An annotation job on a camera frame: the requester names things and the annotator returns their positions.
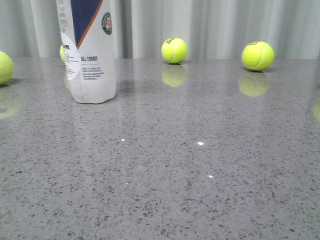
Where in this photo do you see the white blue tennis ball can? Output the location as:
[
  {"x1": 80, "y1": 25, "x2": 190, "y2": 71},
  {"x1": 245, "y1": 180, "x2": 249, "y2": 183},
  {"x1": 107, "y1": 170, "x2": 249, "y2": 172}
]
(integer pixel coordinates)
[{"x1": 56, "y1": 0, "x2": 117, "y2": 104}]

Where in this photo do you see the centre yellow tennis ball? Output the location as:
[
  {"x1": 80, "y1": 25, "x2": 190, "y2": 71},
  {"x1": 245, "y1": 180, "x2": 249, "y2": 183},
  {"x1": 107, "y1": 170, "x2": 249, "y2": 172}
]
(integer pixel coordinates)
[{"x1": 161, "y1": 37, "x2": 188, "y2": 64}]

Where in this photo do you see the right yellow tennis ball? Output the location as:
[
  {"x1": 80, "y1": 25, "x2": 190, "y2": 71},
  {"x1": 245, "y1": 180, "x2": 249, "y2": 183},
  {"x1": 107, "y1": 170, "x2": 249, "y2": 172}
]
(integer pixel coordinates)
[{"x1": 241, "y1": 41, "x2": 275, "y2": 71}]

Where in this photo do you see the yellow tennis ball with print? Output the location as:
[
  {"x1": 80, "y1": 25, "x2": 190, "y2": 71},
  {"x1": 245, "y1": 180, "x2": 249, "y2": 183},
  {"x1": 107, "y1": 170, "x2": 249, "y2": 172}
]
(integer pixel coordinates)
[{"x1": 59, "y1": 45, "x2": 65, "y2": 62}]

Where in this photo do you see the far-left yellow tennis ball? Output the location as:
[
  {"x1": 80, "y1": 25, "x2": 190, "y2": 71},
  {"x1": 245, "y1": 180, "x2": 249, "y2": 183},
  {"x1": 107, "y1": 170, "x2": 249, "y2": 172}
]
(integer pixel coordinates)
[{"x1": 0, "y1": 51, "x2": 14, "y2": 85}]

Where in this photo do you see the grey pleated curtain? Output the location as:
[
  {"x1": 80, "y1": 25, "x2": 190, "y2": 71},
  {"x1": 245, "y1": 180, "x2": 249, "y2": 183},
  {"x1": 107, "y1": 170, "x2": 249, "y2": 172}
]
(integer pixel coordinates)
[{"x1": 0, "y1": 0, "x2": 320, "y2": 59}]

